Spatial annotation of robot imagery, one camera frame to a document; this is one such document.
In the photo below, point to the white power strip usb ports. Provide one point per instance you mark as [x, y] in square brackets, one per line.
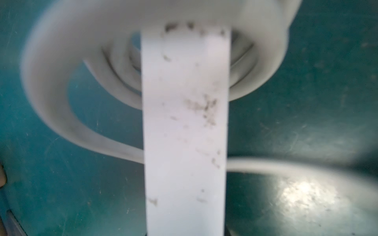
[180, 63]

